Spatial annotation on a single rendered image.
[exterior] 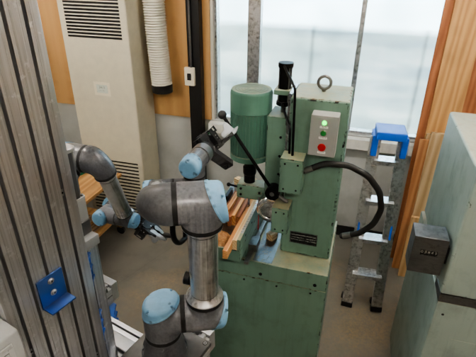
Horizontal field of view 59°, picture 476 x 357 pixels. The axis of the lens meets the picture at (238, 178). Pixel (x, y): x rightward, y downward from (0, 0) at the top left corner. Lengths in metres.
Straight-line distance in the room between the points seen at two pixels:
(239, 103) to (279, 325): 1.05
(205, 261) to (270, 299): 0.84
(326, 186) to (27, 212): 1.12
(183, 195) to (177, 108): 2.31
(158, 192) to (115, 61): 2.13
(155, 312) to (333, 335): 1.57
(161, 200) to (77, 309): 0.42
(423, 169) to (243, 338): 1.53
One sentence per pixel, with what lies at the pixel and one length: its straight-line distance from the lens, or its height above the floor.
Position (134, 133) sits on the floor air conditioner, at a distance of 3.26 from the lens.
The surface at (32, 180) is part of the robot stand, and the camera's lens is 1.06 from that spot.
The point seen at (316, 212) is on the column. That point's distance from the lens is 1.81.
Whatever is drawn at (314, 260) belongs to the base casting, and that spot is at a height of 0.80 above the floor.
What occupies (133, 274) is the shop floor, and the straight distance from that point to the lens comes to 3.11.
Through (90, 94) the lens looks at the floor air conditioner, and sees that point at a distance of 3.34.
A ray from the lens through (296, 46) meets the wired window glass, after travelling 3.06.
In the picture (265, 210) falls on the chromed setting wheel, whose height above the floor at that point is 1.02.
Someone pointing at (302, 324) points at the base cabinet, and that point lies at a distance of 2.06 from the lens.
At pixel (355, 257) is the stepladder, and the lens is 2.72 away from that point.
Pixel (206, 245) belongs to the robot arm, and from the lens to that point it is 1.17.
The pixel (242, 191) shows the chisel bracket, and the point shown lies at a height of 1.03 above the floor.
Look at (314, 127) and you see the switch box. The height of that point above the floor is 1.43.
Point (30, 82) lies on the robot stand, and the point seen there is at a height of 1.75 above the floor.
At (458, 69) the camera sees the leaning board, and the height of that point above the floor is 1.40.
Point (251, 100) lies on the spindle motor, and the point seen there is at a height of 1.48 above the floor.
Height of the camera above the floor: 1.99
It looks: 28 degrees down
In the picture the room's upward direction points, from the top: 1 degrees clockwise
